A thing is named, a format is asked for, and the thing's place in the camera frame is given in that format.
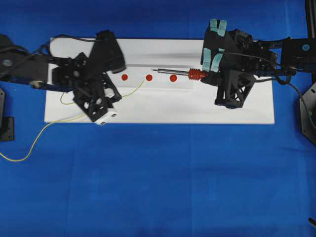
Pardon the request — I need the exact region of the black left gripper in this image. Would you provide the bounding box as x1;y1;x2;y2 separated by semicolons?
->
50;30;126;123

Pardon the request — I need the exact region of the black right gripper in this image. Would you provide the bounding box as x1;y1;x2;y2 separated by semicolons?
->
201;19;278;109

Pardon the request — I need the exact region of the red handled soldering iron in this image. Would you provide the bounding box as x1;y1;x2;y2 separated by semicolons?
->
152;69;209;80

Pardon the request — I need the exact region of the yellow solder wire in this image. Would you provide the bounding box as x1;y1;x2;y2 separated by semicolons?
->
0;79;147;163

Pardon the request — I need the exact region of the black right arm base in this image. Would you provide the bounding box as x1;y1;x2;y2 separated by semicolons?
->
299;83;316;146

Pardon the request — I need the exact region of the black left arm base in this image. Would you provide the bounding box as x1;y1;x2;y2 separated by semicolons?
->
0;89;14;142

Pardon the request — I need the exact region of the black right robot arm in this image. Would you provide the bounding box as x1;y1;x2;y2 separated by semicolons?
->
201;19;316;109

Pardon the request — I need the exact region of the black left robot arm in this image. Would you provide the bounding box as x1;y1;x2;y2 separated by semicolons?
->
0;30;126;125

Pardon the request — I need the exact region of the red dot mark left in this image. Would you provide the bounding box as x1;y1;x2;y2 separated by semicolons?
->
121;74;128;81

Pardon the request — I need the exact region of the red dot mark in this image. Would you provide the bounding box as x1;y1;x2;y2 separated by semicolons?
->
146;75;153;81
121;74;128;81
169;75;177;82

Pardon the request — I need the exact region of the red dot mark middle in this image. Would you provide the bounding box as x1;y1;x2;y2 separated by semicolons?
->
146;75;153;81

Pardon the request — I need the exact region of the red dot mark right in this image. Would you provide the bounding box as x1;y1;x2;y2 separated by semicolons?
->
169;75;177;82

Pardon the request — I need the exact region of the white paper sheet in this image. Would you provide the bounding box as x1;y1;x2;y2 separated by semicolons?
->
43;37;276;125

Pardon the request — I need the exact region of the blue table cloth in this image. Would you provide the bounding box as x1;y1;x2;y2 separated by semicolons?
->
0;0;316;237

